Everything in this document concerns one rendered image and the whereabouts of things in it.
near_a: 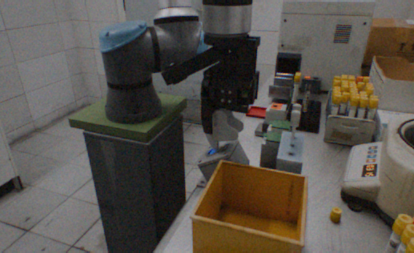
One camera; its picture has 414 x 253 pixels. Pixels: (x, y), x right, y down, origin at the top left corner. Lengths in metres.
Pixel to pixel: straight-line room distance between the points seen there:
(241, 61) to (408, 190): 0.31
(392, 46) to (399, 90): 0.67
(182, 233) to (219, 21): 0.32
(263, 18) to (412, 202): 2.05
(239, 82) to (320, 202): 0.27
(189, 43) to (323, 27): 0.49
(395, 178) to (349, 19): 0.65
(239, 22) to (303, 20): 0.64
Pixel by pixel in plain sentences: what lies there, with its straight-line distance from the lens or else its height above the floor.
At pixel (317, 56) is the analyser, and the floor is 1.00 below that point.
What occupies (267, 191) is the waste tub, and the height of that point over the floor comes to 0.93.
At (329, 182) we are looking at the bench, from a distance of 0.64.
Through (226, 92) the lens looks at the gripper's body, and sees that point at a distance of 0.48.
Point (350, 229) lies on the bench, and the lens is 0.55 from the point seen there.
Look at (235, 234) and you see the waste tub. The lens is 0.37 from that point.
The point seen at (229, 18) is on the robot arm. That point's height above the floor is 1.18.
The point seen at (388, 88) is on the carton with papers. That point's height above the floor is 1.00.
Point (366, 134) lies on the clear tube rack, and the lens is 0.78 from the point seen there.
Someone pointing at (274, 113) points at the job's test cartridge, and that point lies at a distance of 0.74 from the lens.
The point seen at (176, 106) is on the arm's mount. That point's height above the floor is 0.91.
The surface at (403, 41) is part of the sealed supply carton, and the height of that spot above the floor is 1.00.
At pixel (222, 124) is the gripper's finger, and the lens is 0.51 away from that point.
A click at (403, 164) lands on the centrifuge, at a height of 0.99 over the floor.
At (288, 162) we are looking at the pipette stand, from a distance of 0.49.
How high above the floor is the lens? 1.23
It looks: 26 degrees down
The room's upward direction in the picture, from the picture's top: straight up
